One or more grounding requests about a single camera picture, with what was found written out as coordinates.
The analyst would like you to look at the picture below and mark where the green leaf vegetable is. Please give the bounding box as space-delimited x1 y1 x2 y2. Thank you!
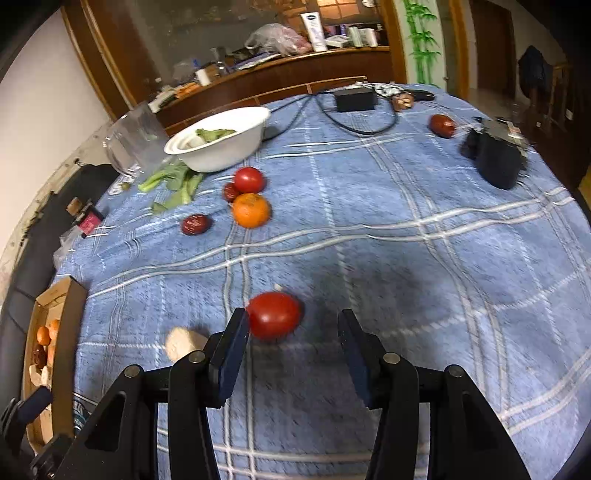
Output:
194 128 237 143

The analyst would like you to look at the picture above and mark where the white bowl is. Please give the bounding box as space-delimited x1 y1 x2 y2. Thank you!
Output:
164 106 271 173

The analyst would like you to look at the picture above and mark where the green bok choy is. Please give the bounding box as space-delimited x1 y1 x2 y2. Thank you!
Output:
139 161 205 215

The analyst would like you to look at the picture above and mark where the clear glass mug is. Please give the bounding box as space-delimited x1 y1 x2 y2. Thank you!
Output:
102 102 169 178

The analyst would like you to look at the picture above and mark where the green bamboo wall sticker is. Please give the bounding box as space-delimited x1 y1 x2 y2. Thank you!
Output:
402 0 439 86

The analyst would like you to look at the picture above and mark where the black device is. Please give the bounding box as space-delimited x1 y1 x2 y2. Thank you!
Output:
460 117 529 190

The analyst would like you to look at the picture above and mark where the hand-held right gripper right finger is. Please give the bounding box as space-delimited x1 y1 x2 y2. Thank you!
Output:
337 309 532 480

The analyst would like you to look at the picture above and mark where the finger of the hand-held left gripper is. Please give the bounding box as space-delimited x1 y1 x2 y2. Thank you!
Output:
28 434 75 480
0 387 54 444

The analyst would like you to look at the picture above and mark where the white tube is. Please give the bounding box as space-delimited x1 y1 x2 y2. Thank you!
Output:
300 11 328 52

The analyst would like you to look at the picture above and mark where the plastic bag with red contents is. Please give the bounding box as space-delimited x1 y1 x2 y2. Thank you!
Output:
245 23 312 57

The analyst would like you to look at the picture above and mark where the small red tomato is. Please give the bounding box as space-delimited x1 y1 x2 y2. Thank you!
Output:
233 167 266 195

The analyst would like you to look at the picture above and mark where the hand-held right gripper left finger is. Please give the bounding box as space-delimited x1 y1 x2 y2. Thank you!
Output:
55 307 251 480

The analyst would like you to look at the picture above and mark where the wooden chair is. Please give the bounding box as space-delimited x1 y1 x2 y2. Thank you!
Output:
526 62 583 139

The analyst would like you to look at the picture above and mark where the black power adapter with cable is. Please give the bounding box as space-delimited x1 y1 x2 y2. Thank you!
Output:
261 83 400 141

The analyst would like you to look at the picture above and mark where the cardboard box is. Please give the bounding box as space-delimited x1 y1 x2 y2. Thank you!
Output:
21 275 88 457

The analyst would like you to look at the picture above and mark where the dark jacket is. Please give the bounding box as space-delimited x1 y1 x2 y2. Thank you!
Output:
517 45 555 100

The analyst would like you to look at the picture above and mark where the black leather sofa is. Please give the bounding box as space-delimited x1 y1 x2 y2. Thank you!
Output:
0 164 116 333

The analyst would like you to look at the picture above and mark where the large red tomato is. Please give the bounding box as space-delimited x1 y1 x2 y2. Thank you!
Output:
246 292 304 342

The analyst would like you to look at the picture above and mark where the blue plaid tablecloth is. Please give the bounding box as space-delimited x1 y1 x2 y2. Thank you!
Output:
48 83 591 480

